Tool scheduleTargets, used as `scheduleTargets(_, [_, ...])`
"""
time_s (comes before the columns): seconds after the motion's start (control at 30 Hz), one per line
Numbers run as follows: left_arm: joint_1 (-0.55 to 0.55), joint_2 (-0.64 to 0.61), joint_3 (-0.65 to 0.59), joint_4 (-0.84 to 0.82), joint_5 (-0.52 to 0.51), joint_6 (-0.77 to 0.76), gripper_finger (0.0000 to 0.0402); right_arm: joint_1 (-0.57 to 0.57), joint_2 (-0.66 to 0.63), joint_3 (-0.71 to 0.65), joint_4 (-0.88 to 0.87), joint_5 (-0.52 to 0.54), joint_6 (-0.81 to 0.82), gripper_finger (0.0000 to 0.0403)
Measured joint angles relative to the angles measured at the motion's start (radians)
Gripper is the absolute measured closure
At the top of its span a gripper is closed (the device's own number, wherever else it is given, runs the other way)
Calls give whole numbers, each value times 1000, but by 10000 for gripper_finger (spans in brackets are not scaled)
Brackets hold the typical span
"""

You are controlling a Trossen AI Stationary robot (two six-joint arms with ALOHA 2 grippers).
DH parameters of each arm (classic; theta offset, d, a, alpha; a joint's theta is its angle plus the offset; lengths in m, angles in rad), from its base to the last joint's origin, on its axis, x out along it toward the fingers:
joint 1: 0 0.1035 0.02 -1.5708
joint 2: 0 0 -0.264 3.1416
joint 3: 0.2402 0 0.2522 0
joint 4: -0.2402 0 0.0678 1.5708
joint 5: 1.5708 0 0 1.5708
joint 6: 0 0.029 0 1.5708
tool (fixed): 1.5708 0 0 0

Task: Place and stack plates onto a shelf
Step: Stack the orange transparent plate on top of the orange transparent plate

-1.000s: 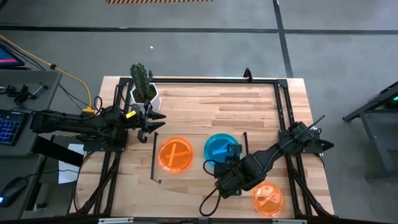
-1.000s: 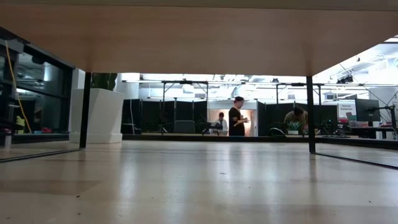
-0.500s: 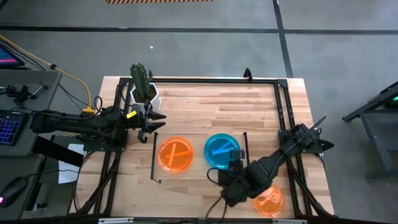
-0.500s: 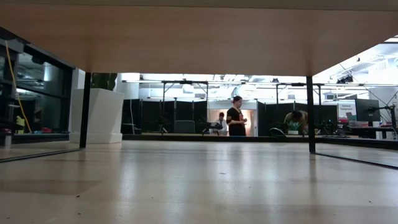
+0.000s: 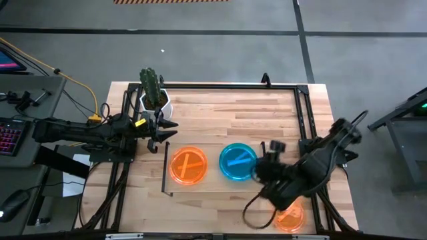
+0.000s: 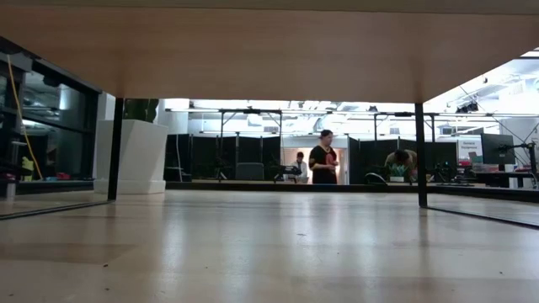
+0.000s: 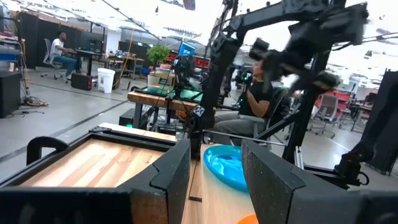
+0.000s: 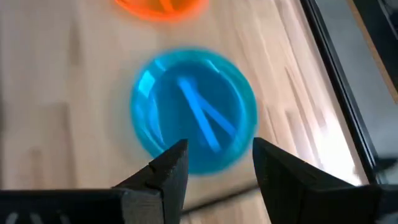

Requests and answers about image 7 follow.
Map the person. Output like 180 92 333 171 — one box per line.
213 60 282 146
49 30 78 79

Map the wooden workbench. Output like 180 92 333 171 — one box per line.
127 88 206 131

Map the black cabinet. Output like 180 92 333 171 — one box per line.
0 70 21 119

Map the black case with red trim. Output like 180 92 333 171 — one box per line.
70 72 93 91

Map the blue translucent plastic plate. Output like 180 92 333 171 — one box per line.
203 144 249 193

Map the black rig structure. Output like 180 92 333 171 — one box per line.
334 68 398 190

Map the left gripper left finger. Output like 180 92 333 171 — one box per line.
0 138 192 224

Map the black upright post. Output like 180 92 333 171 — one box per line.
281 49 332 164

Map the orange translucent plastic plate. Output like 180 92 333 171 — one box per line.
235 213 259 224

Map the green potted plant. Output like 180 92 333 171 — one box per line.
146 44 171 91

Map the blue screen monitor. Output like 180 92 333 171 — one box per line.
177 41 197 58

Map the grey red office chair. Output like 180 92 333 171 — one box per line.
309 93 340 139

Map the black aluminium table frame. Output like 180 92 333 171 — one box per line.
0 125 352 190

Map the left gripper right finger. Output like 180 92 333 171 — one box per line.
241 139 398 224

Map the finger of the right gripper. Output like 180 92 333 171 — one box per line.
290 70 340 93
249 38 294 82

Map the white bucket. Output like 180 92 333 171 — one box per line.
97 67 116 94

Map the floor cable bundle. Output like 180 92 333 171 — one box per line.
20 95 50 108

